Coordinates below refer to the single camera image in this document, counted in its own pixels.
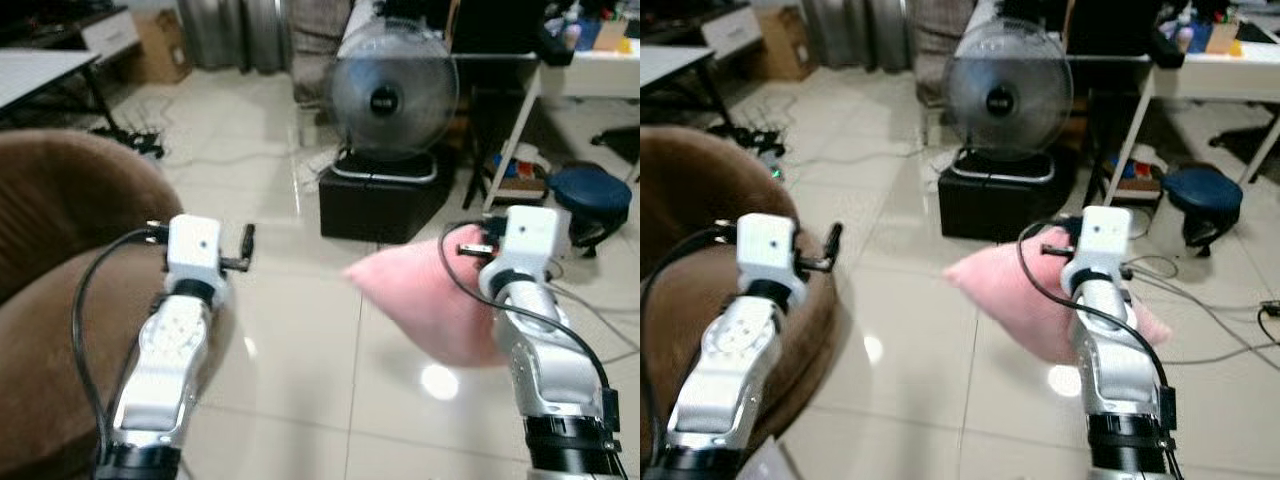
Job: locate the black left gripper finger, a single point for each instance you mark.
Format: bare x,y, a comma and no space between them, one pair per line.
835,240
249,240

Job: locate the pink pillow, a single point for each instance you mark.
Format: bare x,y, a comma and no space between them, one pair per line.
420,295
1010,295

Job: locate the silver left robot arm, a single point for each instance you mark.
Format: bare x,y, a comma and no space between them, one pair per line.
165,370
730,375

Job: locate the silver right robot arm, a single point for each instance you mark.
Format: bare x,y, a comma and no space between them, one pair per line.
1115,370
550,370

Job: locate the brown sofa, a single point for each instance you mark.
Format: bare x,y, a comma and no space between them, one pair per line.
60,230
700,190

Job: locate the black square ottoman box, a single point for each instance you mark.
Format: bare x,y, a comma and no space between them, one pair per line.
1005,205
385,205

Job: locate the small box of items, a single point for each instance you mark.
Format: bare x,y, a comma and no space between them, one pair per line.
520,180
1140,175

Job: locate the blue round stool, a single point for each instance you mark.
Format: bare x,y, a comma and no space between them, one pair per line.
1203,195
590,195

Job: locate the round grey table fan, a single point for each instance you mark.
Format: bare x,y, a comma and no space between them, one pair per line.
1008,95
393,95

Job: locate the brown cardboard box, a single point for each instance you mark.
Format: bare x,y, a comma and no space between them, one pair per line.
160,45
788,45

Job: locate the grey ribbed suitcase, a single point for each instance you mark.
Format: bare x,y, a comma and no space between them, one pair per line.
845,35
230,35

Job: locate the white table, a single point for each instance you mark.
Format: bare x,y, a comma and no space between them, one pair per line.
600,72
1215,72

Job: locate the white desk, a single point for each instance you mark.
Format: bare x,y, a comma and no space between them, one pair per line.
670,65
40,72

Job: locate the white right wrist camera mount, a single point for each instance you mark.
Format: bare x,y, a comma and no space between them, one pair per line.
525,245
1100,245

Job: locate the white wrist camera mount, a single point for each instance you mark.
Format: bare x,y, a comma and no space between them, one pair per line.
193,250
525,245
1100,245
765,255

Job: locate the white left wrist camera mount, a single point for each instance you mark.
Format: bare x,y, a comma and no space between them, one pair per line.
193,250
765,255

